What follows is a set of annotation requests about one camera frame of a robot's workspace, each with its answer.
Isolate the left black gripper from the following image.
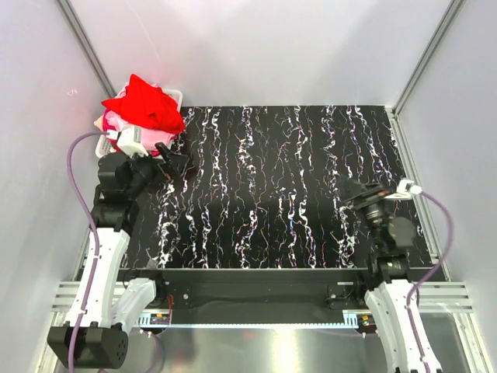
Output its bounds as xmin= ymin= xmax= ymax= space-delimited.
xmin=123 ymin=142 xmax=188 ymax=199

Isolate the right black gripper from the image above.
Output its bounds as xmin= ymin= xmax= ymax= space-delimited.
xmin=332 ymin=175 xmax=390 ymax=251

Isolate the red t-shirt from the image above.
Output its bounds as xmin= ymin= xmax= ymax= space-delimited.
xmin=102 ymin=74 xmax=186 ymax=134

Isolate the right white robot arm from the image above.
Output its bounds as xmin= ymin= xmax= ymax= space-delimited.
xmin=340 ymin=178 xmax=443 ymax=372

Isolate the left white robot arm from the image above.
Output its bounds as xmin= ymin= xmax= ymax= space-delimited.
xmin=47 ymin=143 xmax=189 ymax=372

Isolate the pink t-shirt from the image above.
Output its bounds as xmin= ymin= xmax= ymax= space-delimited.
xmin=94 ymin=83 xmax=182 ymax=151

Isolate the white plastic laundry basket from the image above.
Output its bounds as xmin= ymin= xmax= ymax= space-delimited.
xmin=95 ymin=88 xmax=183 ymax=160

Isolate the peach garment in basket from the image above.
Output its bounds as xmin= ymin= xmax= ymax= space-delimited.
xmin=94 ymin=116 xmax=103 ymax=131

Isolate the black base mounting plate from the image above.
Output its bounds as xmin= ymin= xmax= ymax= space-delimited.
xmin=118 ymin=268 xmax=369 ymax=326

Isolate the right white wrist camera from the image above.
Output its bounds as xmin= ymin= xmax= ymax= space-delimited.
xmin=385 ymin=179 xmax=422 ymax=200

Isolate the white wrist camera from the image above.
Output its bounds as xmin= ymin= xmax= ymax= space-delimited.
xmin=385 ymin=179 xmax=422 ymax=200
xmin=106 ymin=126 xmax=149 ymax=158

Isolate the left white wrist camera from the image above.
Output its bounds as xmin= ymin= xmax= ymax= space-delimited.
xmin=106 ymin=126 xmax=149 ymax=158

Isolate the aluminium frame rail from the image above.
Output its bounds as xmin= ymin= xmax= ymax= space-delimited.
xmin=50 ymin=281 xmax=474 ymax=314

